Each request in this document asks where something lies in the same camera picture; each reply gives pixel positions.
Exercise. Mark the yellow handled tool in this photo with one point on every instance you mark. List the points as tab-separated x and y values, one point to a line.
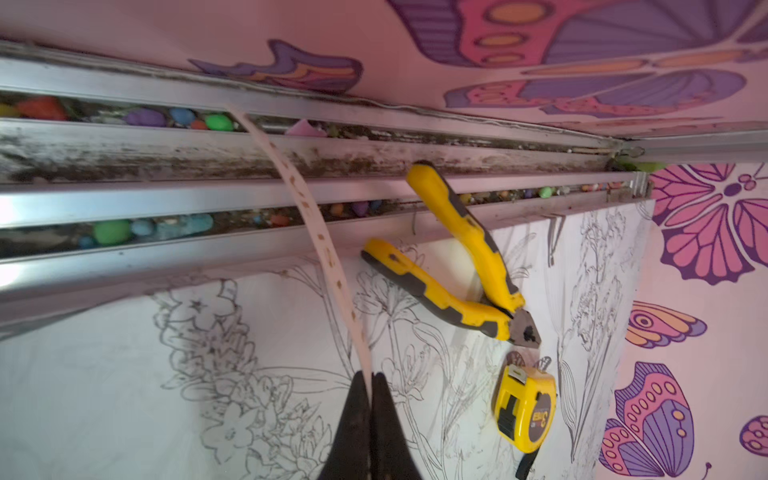
473	289

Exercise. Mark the aluminium side rail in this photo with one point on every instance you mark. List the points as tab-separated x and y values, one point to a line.
330	149

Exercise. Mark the yellow tape measure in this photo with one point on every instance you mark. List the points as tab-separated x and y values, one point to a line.
524	408

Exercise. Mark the white ribbon bundle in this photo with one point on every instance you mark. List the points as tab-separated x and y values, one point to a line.
321	239

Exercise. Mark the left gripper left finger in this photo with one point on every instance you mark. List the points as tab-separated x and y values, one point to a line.
348	457

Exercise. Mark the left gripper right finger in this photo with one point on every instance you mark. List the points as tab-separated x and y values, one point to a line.
390	455

